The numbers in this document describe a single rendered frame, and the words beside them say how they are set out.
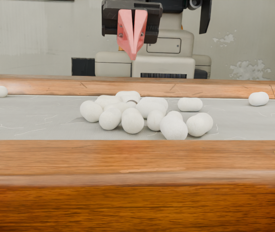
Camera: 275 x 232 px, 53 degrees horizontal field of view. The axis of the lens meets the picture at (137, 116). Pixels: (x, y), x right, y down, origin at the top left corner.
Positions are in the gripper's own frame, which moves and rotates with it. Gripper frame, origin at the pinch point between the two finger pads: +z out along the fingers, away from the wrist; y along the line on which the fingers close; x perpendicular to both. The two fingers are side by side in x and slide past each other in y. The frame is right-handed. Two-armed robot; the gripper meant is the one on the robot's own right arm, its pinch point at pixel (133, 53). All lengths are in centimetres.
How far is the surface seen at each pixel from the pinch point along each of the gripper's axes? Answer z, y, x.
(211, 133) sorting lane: 18.5, 6.6, -6.3
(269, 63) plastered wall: -140, 139, 129
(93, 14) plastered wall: -168, -16, 108
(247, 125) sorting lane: 16.3, 11.9, -4.4
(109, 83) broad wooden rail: -0.3, -3.6, 7.2
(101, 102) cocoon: 12.3, -4.6, -3.0
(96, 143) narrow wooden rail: 24.7, -4.5, -14.9
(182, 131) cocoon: 20.6, 2.4, -9.8
